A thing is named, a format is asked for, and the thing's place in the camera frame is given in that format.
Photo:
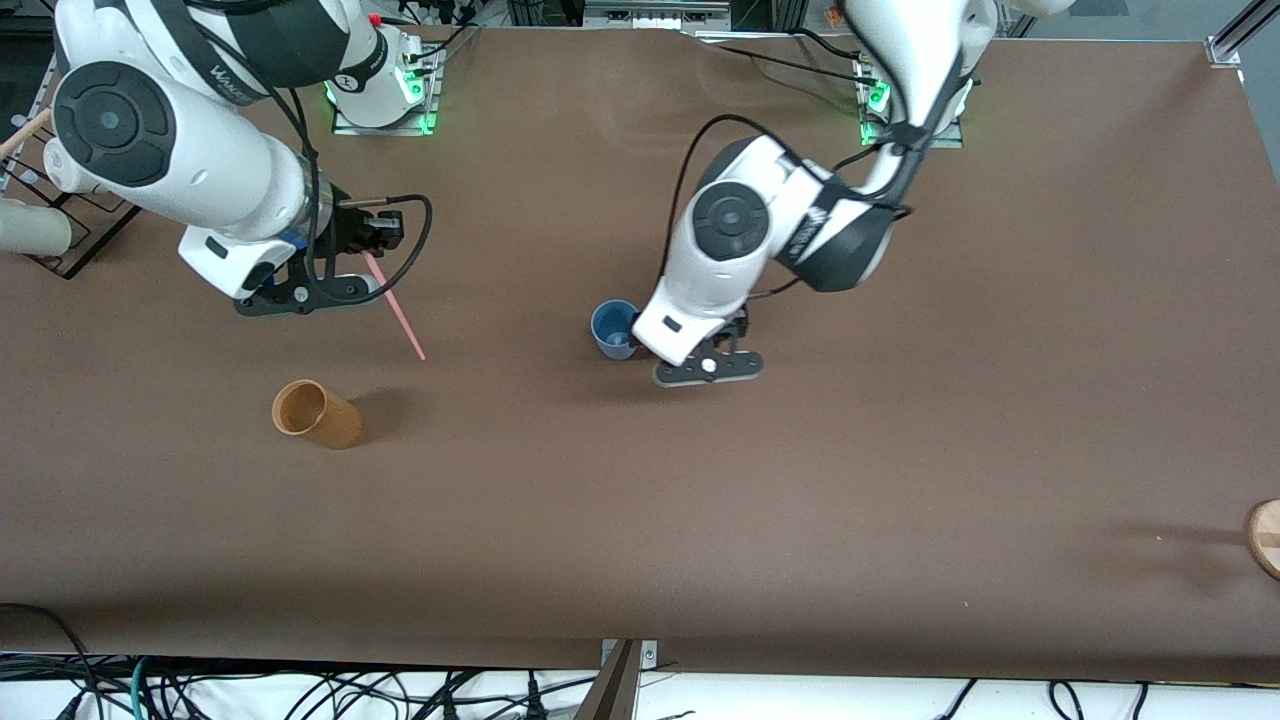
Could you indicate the blue plastic cup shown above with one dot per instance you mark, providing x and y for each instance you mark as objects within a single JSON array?
[{"x": 605, "y": 325}]

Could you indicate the cream cylindrical cup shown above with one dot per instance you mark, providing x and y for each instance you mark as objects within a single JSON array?
[{"x": 30, "y": 228}]

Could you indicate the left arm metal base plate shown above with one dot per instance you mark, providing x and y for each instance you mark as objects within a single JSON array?
[{"x": 945, "y": 141}]

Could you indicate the round wooden disc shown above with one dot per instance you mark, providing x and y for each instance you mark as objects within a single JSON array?
[{"x": 1268, "y": 540}]

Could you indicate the aluminium frame profile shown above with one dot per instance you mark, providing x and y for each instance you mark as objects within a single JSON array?
[{"x": 1225, "y": 48}]

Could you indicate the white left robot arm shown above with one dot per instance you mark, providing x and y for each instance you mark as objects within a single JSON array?
[{"x": 730, "y": 220}]

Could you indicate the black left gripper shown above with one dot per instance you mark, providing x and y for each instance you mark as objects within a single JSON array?
[{"x": 737, "y": 327}]

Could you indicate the pink straw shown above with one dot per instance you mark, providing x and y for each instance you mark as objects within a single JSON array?
[{"x": 400, "y": 315}]

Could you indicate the metal table edge bracket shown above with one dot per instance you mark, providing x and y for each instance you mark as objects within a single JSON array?
[{"x": 650, "y": 653}]

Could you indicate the grey metal device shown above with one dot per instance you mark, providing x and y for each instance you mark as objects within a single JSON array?
[{"x": 650, "y": 15}]

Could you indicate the dark angled bar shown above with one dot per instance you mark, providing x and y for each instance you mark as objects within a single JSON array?
[{"x": 610, "y": 695}]

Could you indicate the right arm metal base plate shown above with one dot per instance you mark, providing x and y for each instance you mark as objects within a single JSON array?
[{"x": 432, "y": 110}]

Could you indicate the light wooden stick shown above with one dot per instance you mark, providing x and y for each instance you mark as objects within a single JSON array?
[{"x": 25, "y": 135}]

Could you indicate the brown paper cup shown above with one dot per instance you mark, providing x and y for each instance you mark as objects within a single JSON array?
[{"x": 340, "y": 425}]

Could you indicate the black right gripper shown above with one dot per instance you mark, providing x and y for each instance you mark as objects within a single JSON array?
[{"x": 352, "y": 231}]

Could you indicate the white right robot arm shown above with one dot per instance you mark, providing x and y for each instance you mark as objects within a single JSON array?
[{"x": 200, "y": 170}]

